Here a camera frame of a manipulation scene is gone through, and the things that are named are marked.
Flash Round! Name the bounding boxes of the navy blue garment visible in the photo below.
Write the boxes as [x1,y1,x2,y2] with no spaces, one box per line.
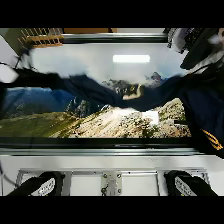
[13,68,192,113]

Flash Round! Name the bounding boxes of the heap of clothes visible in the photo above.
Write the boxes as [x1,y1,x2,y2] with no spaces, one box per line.
[163,28,204,54]

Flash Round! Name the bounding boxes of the brown clothes hangers stack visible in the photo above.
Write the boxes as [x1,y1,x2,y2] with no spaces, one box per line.
[18,28,65,50]

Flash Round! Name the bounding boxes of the navy garment with yellow stripes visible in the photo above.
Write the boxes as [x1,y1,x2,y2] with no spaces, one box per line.
[179,83,224,160]

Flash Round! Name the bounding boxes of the black garment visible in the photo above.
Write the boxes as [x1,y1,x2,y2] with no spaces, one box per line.
[180,28,222,70]

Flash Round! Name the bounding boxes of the silver frame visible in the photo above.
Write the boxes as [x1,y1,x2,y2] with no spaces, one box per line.
[0,32,224,197]

